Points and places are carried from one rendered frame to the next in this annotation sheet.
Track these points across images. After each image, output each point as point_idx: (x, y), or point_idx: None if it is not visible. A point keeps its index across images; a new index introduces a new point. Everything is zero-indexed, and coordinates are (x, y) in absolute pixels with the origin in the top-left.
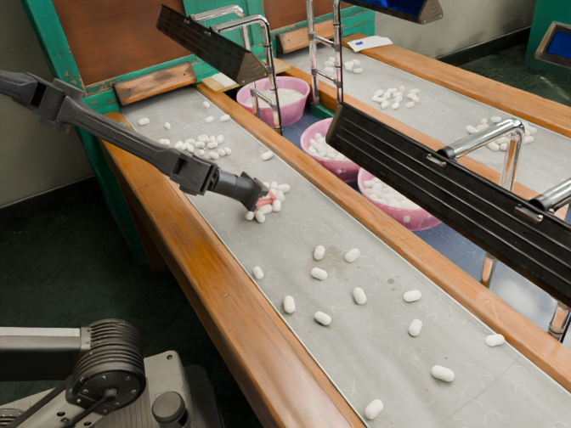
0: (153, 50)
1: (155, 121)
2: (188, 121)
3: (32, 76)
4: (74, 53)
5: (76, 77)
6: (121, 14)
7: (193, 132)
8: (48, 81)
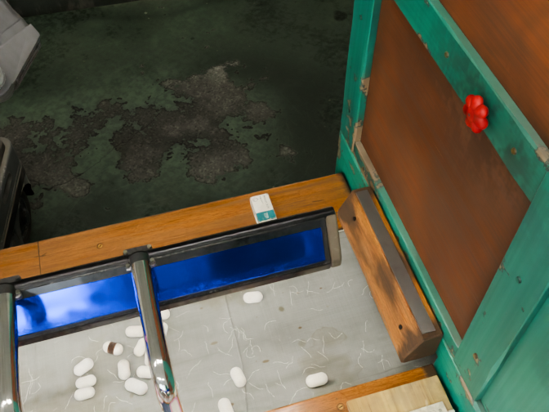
0: (429, 244)
1: (298, 280)
2: (263, 338)
3: (12, 37)
4: (369, 96)
5: (352, 119)
6: (426, 142)
7: (212, 343)
8: (24, 60)
